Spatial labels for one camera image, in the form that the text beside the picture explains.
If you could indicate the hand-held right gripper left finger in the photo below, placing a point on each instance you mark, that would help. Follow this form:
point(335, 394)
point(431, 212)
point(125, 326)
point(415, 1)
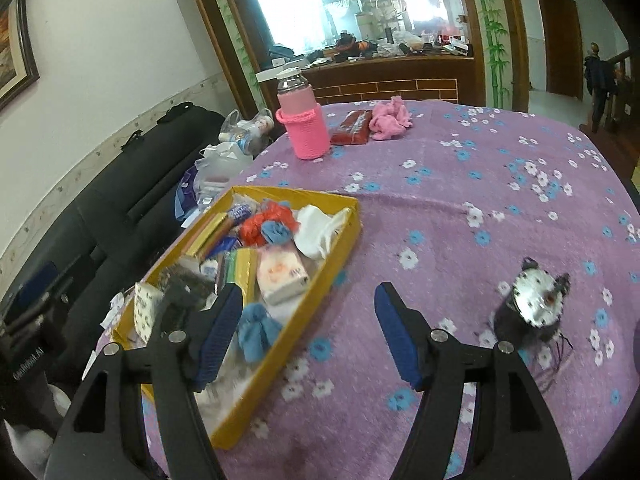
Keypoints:
point(217, 340)

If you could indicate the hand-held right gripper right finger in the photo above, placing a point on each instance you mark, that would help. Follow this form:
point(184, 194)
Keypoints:
point(400, 340)

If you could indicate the brown knitted hat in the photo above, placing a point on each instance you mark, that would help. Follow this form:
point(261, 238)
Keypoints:
point(192, 282)

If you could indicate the white floral tissue pack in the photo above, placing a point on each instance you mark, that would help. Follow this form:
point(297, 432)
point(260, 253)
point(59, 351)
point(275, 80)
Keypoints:
point(147, 312)

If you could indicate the colourful sponge packet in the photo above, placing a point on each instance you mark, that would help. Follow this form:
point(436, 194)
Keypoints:
point(242, 265)

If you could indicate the small white tissue pack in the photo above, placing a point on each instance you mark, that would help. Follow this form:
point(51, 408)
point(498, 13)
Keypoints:
point(282, 275)

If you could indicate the blue floral tissue pack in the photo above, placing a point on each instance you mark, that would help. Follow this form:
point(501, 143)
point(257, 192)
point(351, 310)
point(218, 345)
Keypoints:
point(225, 247)

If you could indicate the yellow cardboard box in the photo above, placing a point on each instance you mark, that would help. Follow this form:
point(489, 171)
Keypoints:
point(320, 290)

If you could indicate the orange plastic bag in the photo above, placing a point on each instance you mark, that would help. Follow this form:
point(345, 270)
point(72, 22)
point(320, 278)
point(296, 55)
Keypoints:
point(255, 227)

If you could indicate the white cloth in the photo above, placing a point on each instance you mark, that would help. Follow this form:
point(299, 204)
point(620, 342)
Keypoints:
point(320, 230)

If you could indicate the black electric motor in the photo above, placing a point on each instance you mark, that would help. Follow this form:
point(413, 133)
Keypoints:
point(530, 305)

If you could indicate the purple floral tablecloth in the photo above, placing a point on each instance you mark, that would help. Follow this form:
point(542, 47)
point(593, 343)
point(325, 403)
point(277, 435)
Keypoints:
point(450, 210)

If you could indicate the purple blue cloth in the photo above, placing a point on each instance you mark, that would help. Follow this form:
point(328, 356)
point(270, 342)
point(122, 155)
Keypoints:
point(187, 195)

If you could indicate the black sofa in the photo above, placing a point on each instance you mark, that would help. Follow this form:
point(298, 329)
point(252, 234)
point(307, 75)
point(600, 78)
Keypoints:
point(100, 210)

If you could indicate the white plastic bag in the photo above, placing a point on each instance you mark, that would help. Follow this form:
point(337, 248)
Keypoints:
point(222, 165)

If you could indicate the clear bag of bottles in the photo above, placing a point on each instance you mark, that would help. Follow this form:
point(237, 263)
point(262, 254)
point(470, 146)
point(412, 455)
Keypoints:
point(247, 132)

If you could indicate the red packet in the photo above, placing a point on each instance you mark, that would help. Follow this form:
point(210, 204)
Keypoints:
point(352, 127)

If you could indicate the pink cloth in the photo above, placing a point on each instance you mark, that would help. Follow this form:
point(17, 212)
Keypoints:
point(390, 120)

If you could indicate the bottle in pink knitted sleeve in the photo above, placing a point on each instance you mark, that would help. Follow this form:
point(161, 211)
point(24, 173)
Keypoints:
point(302, 125)

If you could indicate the wooden cabinet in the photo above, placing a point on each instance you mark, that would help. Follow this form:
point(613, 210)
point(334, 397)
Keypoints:
point(390, 85)

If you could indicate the clutter of items on cabinet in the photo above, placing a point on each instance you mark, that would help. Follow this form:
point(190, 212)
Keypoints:
point(375, 45)

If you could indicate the wooden stair railing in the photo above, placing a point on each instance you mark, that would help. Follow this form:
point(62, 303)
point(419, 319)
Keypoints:
point(620, 100)

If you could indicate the wooden door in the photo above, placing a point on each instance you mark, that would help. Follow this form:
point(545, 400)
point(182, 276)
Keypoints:
point(560, 40)

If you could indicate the glass partition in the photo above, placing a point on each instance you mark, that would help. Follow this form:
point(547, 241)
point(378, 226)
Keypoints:
point(350, 0)

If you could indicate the framed wall picture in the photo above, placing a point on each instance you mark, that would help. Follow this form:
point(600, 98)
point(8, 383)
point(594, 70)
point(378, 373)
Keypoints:
point(15, 55)

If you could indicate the bamboo wall decoration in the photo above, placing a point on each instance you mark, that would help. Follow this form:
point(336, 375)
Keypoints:
point(492, 25)

